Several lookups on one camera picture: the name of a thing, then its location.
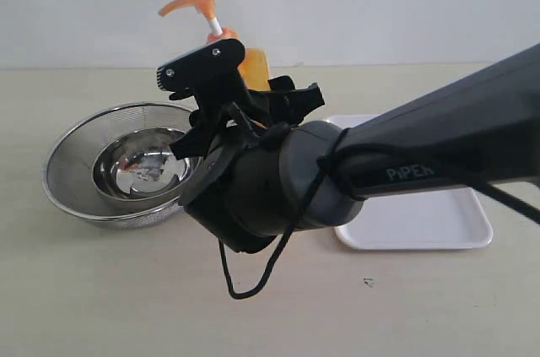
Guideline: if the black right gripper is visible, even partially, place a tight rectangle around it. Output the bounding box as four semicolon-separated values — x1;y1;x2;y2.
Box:
170;75;325;254

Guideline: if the orange pump soap bottle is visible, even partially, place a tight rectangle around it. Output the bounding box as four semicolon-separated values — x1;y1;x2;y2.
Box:
158;0;271;91

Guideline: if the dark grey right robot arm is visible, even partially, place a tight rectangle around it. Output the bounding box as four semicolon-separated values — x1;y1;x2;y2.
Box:
159;40;539;253

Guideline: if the small stainless steel bowl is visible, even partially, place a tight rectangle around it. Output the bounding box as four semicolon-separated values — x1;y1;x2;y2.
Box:
92;127;200;203

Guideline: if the steel mesh colander bowl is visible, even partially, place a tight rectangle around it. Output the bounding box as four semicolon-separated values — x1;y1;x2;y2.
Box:
41;102;193;230

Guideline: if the white rectangular plastic tray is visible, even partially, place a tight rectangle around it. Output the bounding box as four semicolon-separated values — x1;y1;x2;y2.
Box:
321;113;494;252

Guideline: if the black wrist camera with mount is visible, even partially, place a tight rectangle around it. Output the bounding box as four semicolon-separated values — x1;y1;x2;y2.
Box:
156;39;250;116

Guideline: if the black braided cable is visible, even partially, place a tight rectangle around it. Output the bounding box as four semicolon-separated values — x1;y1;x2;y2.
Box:
217;103;540;300

